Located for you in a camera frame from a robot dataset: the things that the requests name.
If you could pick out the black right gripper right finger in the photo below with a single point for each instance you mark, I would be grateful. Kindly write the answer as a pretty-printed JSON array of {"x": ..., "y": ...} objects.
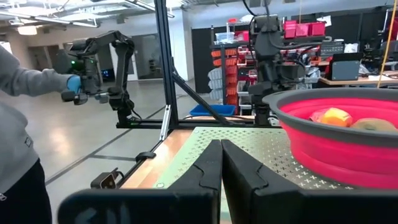
[{"x": 242, "y": 186}]

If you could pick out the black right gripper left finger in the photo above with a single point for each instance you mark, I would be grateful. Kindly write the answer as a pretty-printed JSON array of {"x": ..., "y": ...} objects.
[{"x": 208, "y": 174}]

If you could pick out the red bowl with grey rim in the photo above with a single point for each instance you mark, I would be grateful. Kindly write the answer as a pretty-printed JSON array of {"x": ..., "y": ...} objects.
[{"x": 326, "y": 155}]

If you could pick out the orange round fruit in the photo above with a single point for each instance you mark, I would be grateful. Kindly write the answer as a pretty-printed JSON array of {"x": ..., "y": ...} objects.
[{"x": 335, "y": 117}]

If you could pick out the tan oval fruit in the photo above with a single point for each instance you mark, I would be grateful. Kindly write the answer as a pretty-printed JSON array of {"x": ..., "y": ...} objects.
[{"x": 373, "y": 124}]

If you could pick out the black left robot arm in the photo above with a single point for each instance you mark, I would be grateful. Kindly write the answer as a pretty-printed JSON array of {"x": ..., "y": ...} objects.
[{"x": 267, "y": 46}]

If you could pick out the peach-coloured fruit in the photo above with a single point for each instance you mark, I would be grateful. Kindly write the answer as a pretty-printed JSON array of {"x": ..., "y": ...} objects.
[{"x": 315, "y": 116}]

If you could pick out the green perforated metal shelf riser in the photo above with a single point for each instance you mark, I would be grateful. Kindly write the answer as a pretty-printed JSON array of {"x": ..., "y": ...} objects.
[{"x": 248, "y": 140}]

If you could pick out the blue plastic bin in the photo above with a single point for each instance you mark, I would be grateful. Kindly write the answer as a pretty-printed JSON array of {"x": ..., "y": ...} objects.
[{"x": 214, "y": 109}]

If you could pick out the black table clamp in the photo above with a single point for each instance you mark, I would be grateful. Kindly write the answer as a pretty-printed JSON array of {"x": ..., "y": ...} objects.
[{"x": 145, "y": 156}]

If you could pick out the rack with orange bins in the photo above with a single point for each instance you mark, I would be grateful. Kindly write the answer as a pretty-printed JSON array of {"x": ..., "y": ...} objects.
[{"x": 231, "y": 68}]

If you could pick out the clear plastic container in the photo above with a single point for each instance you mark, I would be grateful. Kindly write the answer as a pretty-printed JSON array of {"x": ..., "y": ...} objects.
[{"x": 225, "y": 37}]

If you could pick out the wooden side table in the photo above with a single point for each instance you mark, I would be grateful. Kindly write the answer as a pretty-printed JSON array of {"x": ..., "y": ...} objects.
[{"x": 357, "y": 80}]

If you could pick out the red storage bins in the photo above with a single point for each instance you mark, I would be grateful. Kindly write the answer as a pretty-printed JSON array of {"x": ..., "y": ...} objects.
[{"x": 303, "y": 29}]

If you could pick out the person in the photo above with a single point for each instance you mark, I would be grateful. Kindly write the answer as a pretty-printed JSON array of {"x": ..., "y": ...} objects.
[{"x": 18, "y": 124}]

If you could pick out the silver frame bracket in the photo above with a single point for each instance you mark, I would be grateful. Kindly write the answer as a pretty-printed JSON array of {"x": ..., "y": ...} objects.
[{"x": 165, "y": 123}]

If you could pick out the small black camera box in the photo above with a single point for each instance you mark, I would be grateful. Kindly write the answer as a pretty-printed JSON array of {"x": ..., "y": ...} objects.
[{"x": 105, "y": 180}]

